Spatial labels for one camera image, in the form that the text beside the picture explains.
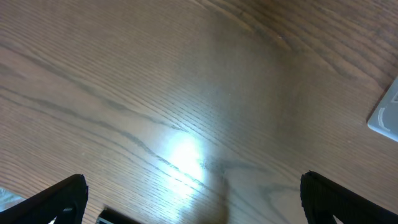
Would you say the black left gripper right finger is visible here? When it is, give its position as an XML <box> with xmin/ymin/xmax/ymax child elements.
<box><xmin>300</xmin><ymin>171</ymin><xmax>397</xmax><ymax>224</ymax></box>

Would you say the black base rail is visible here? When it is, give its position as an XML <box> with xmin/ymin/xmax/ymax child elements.
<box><xmin>95</xmin><ymin>208</ymin><xmax>140</xmax><ymax>224</ymax></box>

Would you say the clear plastic container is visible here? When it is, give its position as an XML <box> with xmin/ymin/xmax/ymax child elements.
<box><xmin>368</xmin><ymin>78</ymin><xmax>397</xmax><ymax>141</ymax></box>

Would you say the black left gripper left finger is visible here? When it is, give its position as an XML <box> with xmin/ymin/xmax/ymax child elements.
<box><xmin>1</xmin><ymin>174</ymin><xmax>88</xmax><ymax>224</ymax></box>

